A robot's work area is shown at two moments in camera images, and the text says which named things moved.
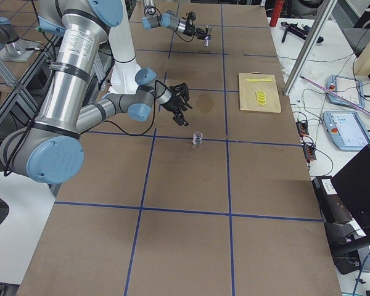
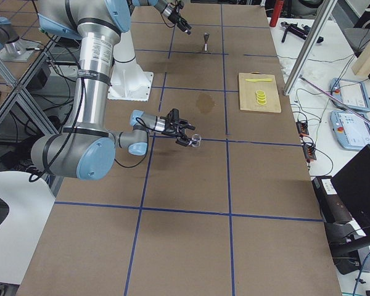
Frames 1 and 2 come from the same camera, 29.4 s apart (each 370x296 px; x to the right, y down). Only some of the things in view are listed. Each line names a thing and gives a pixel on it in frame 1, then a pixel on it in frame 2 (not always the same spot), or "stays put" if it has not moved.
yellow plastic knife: [256, 80] stays put
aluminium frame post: [311, 44] stays put
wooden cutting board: [248, 90] stays put
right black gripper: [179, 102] to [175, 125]
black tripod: [302, 32] stays put
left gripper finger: [203, 31] to [184, 26]
